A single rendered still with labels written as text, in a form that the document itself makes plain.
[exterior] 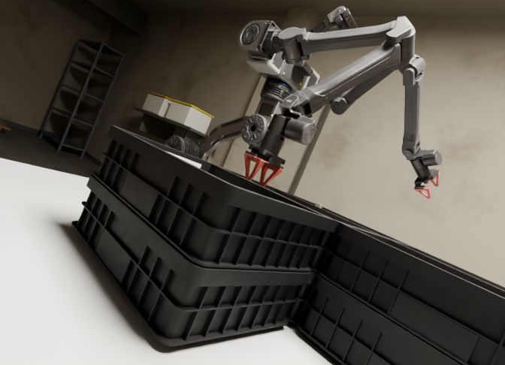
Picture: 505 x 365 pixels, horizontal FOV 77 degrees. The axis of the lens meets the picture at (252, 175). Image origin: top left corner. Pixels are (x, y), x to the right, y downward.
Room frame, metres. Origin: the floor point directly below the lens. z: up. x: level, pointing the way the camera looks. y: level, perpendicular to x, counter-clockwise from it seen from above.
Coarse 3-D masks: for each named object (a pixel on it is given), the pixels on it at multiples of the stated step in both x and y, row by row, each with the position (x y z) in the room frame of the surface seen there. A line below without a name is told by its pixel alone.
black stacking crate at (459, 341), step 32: (352, 256) 0.58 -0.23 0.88; (416, 256) 0.76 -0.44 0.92; (352, 288) 0.56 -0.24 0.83; (384, 288) 0.53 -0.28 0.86; (416, 288) 0.51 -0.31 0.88; (416, 320) 0.49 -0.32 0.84; (448, 320) 0.46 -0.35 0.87; (480, 320) 0.45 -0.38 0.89; (448, 352) 0.45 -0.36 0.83; (480, 352) 0.44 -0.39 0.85
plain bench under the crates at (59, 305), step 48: (0, 192) 0.68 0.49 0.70; (48, 192) 0.81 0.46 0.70; (0, 240) 0.49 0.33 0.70; (48, 240) 0.56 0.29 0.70; (0, 288) 0.39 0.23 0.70; (48, 288) 0.43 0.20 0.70; (96, 288) 0.47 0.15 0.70; (0, 336) 0.32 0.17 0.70; (48, 336) 0.35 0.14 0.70; (96, 336) 0.38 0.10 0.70; (144, 336) 0.41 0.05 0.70; (240, 336) 0.51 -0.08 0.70; (288, 336) 0.58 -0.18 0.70
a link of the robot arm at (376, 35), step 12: (384, 24) 1.01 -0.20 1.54; (396, 24) 0.97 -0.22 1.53; (288, 36) 1.12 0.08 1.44; (300, 36) 1.10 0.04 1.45; (312, 36) 1.11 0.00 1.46; (324, 36) 1.09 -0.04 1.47; (336, 36) 1.06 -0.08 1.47; (348, 36) 1.04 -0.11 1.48; (360, 36) 1.02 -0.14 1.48; (372, 36) 1.01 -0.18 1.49; (384, 36) 0.99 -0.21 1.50; (408, 36) 0.91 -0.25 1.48; (312, 48) 1.11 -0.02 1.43; (324, 48) 1.10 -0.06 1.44; (336, 48) 1.08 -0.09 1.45; (348, 48) 1.07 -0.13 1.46; (408, 48) 0.93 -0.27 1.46; (288, 60) 1.18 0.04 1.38; (300, 60) 1.17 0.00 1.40
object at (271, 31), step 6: (270, 24) 1.21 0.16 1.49; (270, 30) 1.22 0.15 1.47; (276, 30) 1.20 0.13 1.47; (264, 36) 1.22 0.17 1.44; (270, 36) 1.20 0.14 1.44; (276, 36) 1.19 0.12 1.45; (264, 42) 1.22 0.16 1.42; (270, 42) 1.20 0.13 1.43; (276, 42) 1.19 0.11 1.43; (258, 48) 1.22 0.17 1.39; (264, 48) 1.23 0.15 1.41; (270, 48) 1.22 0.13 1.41; (276, 48) 1.21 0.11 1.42; (264, 54) 1.25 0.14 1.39; (270, 54) 1.26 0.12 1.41
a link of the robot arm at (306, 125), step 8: (296, 96) 0.89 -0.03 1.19; (280, 104) 0.89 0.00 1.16; (288, 104) 0.88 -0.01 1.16; (288, 112) 0.88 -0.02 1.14; (296, 112) 0.87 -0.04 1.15; (296, 120) 0.85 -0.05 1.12; (304, 120) 0.85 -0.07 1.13; (312, 120) 0.84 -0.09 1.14; (288, 128) 0.84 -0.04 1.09; (296, 128) 0.82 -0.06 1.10; (304, 128) 0.81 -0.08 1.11; (312, 128) 0.84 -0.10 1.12; (288, 136) 0.85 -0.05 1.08; (296, 136) 0.83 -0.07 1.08; (304, 136) 0.82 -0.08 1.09; (312, 136) 0.85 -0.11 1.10; (304, 144) 0.83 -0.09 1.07
